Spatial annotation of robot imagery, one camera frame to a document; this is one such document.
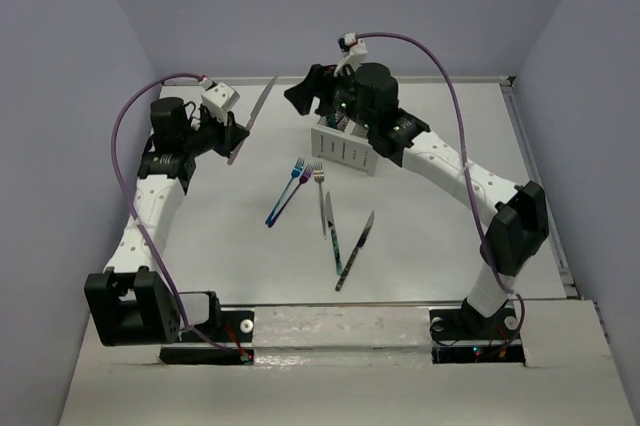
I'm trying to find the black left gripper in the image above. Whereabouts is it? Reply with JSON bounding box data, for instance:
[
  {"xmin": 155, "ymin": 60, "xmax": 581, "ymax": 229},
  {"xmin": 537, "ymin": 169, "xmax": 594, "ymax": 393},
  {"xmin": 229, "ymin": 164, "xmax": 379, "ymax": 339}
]
[{"xmin": 181, "ymin": 106, "xmax": 249, "ymax": 159}]

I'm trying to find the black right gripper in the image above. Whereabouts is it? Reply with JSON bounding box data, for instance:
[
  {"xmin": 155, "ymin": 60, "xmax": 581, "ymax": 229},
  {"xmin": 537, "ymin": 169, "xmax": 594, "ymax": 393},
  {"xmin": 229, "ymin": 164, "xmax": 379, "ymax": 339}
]
[{"xmin": 284, "ymin": 61, "xmax": 376, "ymax": 132}]

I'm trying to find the silver knife pink handle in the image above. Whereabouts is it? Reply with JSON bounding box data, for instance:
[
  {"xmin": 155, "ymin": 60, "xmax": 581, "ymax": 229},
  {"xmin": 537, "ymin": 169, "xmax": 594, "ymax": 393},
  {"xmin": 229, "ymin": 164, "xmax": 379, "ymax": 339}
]
[{"xmin": 227, "ymin": 76, "xmax": 278, "ymax": 166}]

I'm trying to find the silver knife teal marbled handle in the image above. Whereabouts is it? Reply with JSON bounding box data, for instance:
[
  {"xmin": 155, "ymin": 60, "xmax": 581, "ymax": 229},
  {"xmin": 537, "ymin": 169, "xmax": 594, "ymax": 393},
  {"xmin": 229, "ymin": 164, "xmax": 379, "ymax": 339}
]
[{"xmin": 325, "ymin": 192, "xmax": 343, "ymax": 276}]

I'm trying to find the silver knife black speckled handle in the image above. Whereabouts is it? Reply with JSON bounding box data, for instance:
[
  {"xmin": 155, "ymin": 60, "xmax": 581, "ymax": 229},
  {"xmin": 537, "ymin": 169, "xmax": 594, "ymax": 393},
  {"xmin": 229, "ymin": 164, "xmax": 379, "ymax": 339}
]
[{"xmin": 335, "ymin": 211, "xmax": 375, "ymax": 292}]

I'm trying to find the silver fork pink handle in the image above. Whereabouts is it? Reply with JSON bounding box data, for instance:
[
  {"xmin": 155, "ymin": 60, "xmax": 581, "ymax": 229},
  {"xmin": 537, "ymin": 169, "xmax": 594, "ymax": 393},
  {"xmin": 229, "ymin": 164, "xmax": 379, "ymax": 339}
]
[{"xmin": 336, "ymin": 117, "xmax": 349, "ymax": 131}]

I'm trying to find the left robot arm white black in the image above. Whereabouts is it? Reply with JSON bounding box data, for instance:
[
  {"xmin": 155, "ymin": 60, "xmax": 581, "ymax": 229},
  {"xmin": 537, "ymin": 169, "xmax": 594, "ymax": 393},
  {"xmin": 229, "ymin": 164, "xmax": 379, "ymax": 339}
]
[{"xmin": 84, "ymin": 97, "xmax": 249, "ymax": 346}]

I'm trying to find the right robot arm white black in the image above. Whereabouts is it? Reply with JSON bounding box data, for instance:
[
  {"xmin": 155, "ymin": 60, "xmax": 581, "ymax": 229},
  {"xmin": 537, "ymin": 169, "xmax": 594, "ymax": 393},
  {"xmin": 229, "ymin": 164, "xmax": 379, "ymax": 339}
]
[{"xmin": 284, "ymin": 63, "xmax": 549, "ymax": 338}]

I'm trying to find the white perforated utensil caddy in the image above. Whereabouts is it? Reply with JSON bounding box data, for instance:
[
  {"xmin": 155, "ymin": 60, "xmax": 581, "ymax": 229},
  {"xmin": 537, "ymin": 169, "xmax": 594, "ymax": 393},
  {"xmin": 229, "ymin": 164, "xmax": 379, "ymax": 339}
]
[{"xmin": 311, "ymin": 116, "xmax": 379, "ymax": 176}]

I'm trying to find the plain silver fork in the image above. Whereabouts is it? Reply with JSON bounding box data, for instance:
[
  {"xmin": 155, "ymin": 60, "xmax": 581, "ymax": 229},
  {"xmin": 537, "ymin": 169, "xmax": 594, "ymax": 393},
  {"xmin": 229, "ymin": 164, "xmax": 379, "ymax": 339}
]
[{"xmin": 314, "ymin": 162, "xmax": 327, "ymax": 238}]

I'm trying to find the blue iridescent fork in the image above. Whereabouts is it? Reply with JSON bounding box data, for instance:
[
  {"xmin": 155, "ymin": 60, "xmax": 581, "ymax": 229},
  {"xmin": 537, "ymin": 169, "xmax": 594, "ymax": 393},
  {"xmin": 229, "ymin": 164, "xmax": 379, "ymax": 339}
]
[{"xmin": 265, "ymin": 157, "xmax": 305, "ymax": 225}]

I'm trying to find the purple iridescent fork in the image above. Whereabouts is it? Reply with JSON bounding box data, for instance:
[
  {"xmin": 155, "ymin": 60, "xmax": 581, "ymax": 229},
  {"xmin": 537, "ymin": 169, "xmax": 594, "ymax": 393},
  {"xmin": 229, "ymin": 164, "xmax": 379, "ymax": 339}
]
[{"xmin": 267, "ymin": 162, "xmax": 314, "ymax": 228}]

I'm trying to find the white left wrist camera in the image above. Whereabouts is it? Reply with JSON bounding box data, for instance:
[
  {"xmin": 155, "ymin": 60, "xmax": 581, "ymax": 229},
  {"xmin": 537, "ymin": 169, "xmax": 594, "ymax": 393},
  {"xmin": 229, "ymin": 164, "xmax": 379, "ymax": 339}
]
[{"xmin": 201, "ymin": 82, "xmax": 240, "ymax": 122}]

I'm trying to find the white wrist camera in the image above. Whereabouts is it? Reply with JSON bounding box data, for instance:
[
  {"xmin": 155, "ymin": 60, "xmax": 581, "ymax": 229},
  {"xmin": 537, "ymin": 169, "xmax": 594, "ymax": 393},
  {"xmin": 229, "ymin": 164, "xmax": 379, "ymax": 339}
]
[
  {"xmin": 334, "ymin": 32, "xmax": 368, "ymax": 76},
  {"xmin": 201, "ymin": 82, "xmax": 240, "ymax": 122}
]

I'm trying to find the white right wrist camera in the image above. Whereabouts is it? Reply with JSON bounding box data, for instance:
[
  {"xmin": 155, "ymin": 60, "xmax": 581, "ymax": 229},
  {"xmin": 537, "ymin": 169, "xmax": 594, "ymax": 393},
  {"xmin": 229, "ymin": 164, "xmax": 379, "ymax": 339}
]
[{"xmin": 334, "ymin": 32, "xmax": 368, "ymax": 76}]

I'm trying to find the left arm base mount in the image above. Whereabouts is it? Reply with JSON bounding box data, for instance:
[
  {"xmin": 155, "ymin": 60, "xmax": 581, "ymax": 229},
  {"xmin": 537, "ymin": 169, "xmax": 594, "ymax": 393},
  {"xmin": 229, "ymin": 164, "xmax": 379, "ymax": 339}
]
[{"xmin": 159, "ymin": 308, "xmax": 255, "ymax": 366}]

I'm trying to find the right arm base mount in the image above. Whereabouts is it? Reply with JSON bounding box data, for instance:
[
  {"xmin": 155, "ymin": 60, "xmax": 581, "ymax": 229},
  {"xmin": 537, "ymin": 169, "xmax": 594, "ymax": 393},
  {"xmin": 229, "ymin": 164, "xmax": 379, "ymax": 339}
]
[{"xmin": 429, "ymin": 306, "xmax": 526, "ymax": 365}]

